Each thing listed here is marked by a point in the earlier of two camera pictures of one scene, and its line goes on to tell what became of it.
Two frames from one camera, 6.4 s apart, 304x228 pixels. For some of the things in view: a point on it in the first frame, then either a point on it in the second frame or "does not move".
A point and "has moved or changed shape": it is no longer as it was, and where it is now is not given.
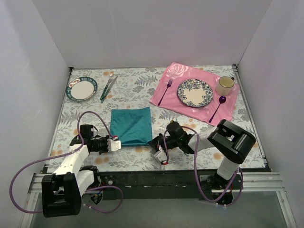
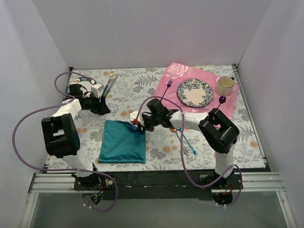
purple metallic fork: x=168 y=84 does not move
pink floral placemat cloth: x=220 y=109 does not move
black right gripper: x=160 y=141 to x=146 y=122
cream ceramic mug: x=224 y=86 does not move
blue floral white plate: x=195 y=92 does not move
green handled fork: x=111 y=75 does not move
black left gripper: x=104 y=144 to x=100 y=106
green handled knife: x=109 y=89 does not move
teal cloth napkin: x=132 y=127 has moved or changed shape
